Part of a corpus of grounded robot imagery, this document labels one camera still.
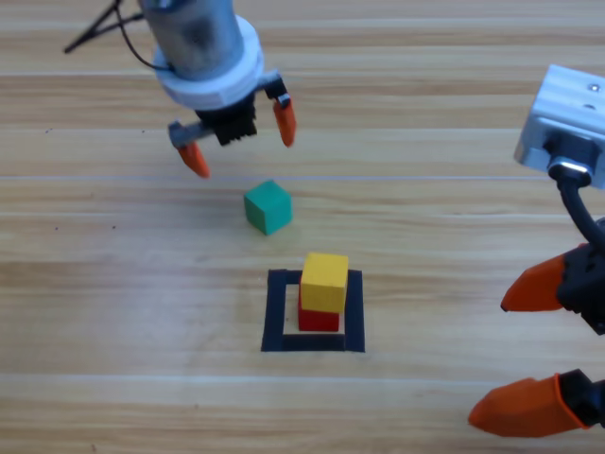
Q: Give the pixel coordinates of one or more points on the yellow wooden cube block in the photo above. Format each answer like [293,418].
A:
[323,284]

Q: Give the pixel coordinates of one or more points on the black tape square outline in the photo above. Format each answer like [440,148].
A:
[275,317]

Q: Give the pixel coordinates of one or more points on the red wooden cube block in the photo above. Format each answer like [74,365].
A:
[319,321]

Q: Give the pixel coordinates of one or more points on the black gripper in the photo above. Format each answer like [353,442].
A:
[234,123]
[583,284]

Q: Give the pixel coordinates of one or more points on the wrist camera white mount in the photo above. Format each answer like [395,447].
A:
[562,109]

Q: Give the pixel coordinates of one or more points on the green wooden cube block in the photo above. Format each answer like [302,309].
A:
[267,208]

